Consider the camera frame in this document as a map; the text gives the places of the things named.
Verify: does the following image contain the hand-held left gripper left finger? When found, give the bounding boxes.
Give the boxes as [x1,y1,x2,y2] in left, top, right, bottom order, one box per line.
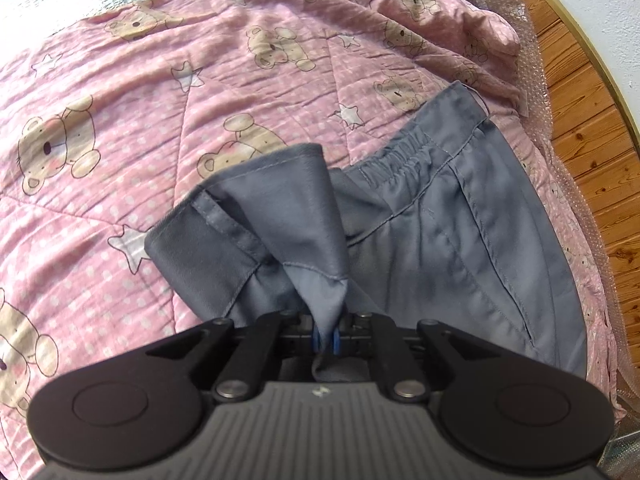
[145,311,325,404]

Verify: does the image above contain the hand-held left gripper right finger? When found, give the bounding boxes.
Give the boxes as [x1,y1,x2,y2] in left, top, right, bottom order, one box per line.
[331,312,497,404]

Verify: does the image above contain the grey pants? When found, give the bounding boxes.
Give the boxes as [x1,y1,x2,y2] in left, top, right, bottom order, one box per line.
[144,80,589,386]

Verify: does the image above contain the brass floor trim strip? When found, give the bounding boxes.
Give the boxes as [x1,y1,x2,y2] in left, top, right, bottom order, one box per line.
[504,0,640,147]

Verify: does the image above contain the clear bubble wrap sheet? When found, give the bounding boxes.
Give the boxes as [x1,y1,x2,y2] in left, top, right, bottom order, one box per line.
[430,0,640,411]

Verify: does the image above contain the pink bear print blanket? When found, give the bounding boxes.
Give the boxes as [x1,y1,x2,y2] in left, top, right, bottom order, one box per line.
[0,0,627,463]

